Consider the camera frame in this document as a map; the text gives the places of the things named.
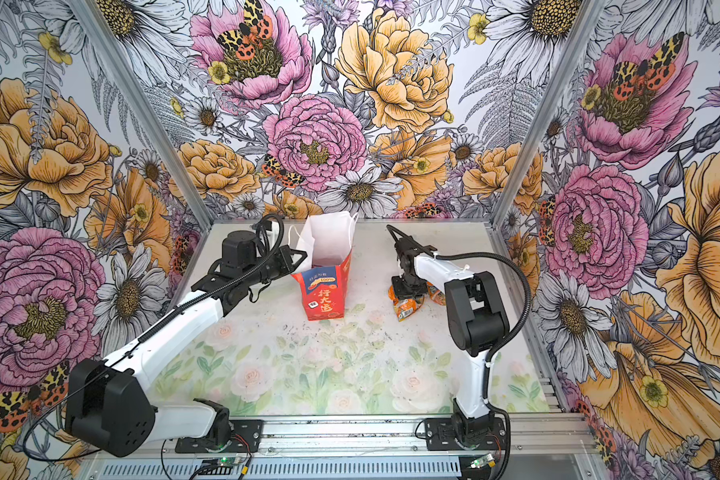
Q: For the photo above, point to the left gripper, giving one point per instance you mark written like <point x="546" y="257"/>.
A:
<point x="288" y="266"/>

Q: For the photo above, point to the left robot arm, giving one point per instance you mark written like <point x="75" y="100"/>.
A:
<point x="107" y="405"/>

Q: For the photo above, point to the small circuit board right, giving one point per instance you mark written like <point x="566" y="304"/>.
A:
<point x="484" y="461"/>

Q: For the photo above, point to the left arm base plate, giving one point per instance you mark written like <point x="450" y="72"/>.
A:
<point x="235" y="436"/>

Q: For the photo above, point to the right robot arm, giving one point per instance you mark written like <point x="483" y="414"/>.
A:
<point x="477" y="322"/>

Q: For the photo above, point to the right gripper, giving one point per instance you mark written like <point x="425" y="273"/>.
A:
<point x="402" y="294"/>

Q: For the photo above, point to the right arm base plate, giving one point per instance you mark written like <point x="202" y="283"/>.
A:
<point x="455" y="433"/>

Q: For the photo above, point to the green circuit board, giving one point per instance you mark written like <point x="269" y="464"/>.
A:
<point x="224" y="464"/>

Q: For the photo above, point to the red paper gift bag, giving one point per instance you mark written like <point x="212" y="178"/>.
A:
<point x="323" y="277"/>

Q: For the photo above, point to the aluminium front rail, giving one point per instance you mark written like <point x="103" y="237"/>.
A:
<point x="317" y="436"/>

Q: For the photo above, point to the orange snack packet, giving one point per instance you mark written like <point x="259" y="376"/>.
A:
<point x="436" y="295"/>
<point x="404" y="308"/>

